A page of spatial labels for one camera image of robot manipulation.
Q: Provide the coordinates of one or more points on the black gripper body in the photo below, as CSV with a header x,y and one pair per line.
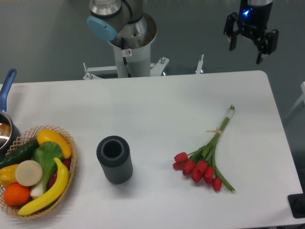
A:
x,y
253,17

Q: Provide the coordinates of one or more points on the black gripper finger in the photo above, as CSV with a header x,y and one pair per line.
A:
x,y
267,44
229,30

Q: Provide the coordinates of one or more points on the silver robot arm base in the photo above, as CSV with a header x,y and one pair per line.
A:
x,y
123,23

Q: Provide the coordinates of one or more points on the white furniture leg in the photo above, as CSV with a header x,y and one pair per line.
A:
x,y
297,106

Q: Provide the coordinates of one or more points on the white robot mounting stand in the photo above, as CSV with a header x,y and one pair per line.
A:
x,y
129,63

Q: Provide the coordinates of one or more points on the red tulip bouquet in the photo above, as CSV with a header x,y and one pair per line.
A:
x,y
201,164

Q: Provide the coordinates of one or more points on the black device at table edge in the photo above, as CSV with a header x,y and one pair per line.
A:
x,y
297,205

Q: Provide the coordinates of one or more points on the dark grey ribbed vase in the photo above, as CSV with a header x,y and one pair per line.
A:
x,y
113,154

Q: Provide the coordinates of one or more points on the dark red vegetable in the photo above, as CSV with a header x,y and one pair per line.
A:
x,y
67,163

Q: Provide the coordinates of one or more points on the yellow squash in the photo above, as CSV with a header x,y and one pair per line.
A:
x,y
47,135

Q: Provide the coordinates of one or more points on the green bok choy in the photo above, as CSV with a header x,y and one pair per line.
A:
x,y
45,155

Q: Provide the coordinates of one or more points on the yellow banana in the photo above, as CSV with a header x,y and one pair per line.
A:
x,y
52,194

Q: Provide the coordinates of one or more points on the green cucumber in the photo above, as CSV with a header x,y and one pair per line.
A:
x,y
20,154

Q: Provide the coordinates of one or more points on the beige round disc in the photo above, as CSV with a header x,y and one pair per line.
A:
x,y
28,173

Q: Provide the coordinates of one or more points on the yellow bell pepper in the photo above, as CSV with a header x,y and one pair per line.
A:
x,y
7,175

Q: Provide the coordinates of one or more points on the orange fruit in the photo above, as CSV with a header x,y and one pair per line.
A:
x,y
16,195

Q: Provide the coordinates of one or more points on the woven wicker basket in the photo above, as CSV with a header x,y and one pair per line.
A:
x,y
24,138

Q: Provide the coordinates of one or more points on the blue-handled saucepan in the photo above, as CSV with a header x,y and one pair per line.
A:
x,y
8,130

